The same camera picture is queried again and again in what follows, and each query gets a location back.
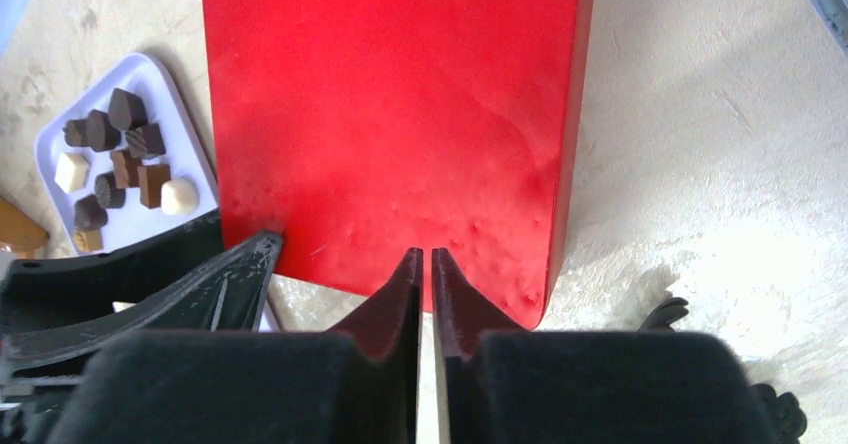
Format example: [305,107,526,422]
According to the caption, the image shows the wooden tiered shelf rack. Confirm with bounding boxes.
[1,198,49,259]

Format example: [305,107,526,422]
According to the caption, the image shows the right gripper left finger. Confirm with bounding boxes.
[48,248,423,443]

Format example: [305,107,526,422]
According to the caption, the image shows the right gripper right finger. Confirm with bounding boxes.
[431,248,777,443]

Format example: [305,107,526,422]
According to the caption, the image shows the lavender plastic tray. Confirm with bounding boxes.
[34,52,219,256]

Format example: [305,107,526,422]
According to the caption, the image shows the white chocolate piece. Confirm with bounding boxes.
[160,177,199,216]

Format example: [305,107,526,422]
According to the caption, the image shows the red box lid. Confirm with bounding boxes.
[202,0,593,329]

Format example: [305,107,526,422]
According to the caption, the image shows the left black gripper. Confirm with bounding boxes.
[0,209,285,444]

